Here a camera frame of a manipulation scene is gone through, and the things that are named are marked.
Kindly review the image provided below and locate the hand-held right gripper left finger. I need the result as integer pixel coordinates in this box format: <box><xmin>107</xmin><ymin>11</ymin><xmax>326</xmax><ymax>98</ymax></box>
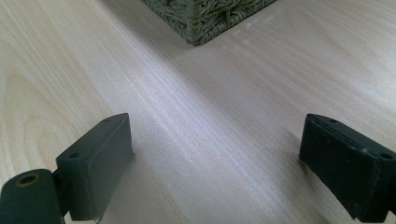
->
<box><xmin>55</xmin><ymin>112</ymin><xmax>135</xmax><ymax>223</ymax></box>

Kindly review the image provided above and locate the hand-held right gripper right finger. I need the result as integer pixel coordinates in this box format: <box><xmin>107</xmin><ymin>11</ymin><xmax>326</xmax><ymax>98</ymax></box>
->
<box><xmin>298</xmin><ymin>113</ymin><xmax>396</xmax><ymax>224</ymax></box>

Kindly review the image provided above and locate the green woven basket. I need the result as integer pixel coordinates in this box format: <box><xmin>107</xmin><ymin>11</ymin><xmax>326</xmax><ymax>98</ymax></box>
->
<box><xmin>139</xmin><ymin>0</ymin><xmax>278</xmax><ymax>47</ymax></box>

